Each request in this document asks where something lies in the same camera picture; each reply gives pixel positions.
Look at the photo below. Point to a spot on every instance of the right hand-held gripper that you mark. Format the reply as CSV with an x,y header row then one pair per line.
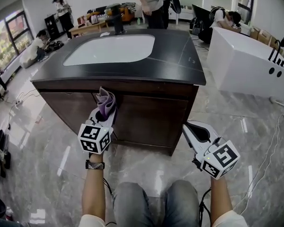
x,y
220,159

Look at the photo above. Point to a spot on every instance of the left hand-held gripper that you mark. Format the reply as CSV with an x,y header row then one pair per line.
x,y
94,138

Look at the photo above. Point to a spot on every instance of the purple fuzzy towel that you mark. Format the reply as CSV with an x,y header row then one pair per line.
x,y
106,103

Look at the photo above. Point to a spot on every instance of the dark brown wooden cabinet door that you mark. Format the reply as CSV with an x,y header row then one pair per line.
x,y
151,119
66,107

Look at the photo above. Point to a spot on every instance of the person's right forearm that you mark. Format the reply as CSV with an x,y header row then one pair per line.
x,y
221,197

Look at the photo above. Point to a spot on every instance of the person's left forearm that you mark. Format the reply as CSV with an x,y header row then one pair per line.
x,y
93,193

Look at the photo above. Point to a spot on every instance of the dark wooden vanity cabinet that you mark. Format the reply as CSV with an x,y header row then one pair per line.
x,y
142,87

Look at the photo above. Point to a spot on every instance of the black striped wristwatch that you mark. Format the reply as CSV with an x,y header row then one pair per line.
x,y
94,165

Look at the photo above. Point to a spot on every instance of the white sink basin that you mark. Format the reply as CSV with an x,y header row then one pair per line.
x,y
109,49

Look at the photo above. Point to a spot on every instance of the white bathtub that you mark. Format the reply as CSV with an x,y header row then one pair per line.
x,y
241,63

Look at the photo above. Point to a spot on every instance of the white power strip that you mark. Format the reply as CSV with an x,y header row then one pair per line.
x,y
18,103

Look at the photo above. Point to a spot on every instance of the wooden coffee table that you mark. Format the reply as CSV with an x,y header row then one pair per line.
x,y
90,27

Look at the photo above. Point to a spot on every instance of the person's grey jeans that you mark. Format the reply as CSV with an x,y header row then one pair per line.
x,y
132,207

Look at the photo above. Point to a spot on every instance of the white beanbag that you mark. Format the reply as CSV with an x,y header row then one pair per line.
x,y
26,60

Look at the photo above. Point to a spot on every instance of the silver kettle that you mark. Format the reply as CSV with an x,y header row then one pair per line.
x,y
94,20

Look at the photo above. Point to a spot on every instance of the green bottle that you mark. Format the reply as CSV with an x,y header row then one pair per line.
x,y
138,21

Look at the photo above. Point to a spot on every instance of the black shelf unit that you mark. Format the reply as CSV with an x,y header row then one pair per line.
x,y
52,27

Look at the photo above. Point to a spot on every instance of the orange sofa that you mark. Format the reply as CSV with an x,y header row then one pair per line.
x,y
127,15

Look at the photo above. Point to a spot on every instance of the black backpack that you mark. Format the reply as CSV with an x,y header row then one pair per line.
x,y
196,26

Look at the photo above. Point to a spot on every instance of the cardboard box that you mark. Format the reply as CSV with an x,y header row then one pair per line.
x,y
275,44
265,37
255,33

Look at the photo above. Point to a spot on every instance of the black flat panel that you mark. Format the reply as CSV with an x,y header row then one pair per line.
x,y
200,15

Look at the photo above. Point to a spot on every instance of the large black framed window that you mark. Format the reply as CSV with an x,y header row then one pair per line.
x,y
4,41

